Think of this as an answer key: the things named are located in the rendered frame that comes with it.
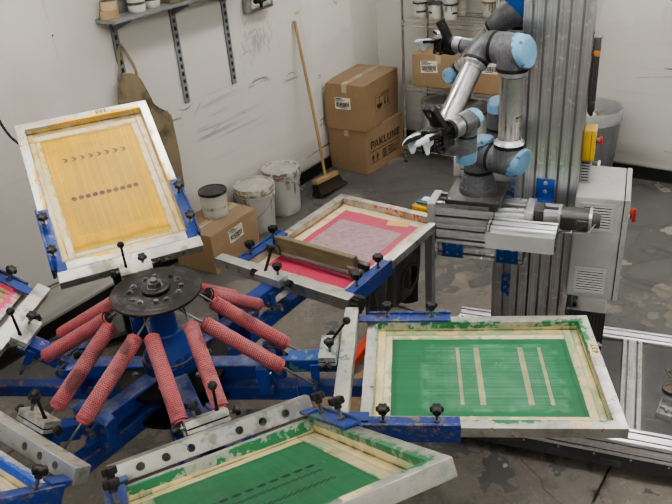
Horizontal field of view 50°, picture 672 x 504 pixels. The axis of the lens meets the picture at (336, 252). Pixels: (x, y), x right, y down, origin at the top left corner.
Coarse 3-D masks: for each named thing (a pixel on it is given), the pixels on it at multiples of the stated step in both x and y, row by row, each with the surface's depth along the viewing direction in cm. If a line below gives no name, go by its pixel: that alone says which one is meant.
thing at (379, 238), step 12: (372, 228) 339; (384, 228) 338; (396, 228) 337; (408, 228) 336; (360, 240) 330; (372, 240) 329; (384, 240) 328; (396, 240) 327; (348, 252) 321; (360, 252) 320; (372, 252) 319; (384, 252) 318; (372, 264) 310; (312, 276) 305; (324, 276) 304; (336, 276) 303; (348, 276) 303
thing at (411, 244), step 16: (320, 208) 354; (336, 208) 360; (368, 208) 356; (384, 208) 350; (400, 208) 348; (304, 224) 341; (432, 224) 331; (416, 240) 319; (256, 256) 316; (400, 256) 309
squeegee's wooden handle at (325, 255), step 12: (276, 240) 317; (288, 240) 313; (300, 240) 311; (288, 252) 316; (300, 252) 311; (312, 252) 307; (324, 252) 303; (336, 252) 300; (336, 264) 302; (348, 264) 298
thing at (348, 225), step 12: (348, 216) 352; (360, 216) 351; (372, 216) 350; (324, 228) 343; (336, 228) 342; (348, 228) 341; (360, 228) 340; (312, 240) 333; (324, 240) 332; (336, 240) 331; (348, 240) 330; (288, 264) 315; (300, 264) 314
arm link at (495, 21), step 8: (496, 8) 310; (504, 8) 305; (512, 8) 304; (496, 16) 307; (504, 16) 305; (512, 16) 305; (488, 24) 310; (496, 24) 307; (504, 24) 307; (512, 24) 307; (480, 32) 316; (472, 40) 323; (456, 64) 332; (448, 72) 334; (456, 72) 334; (448, 80) 336
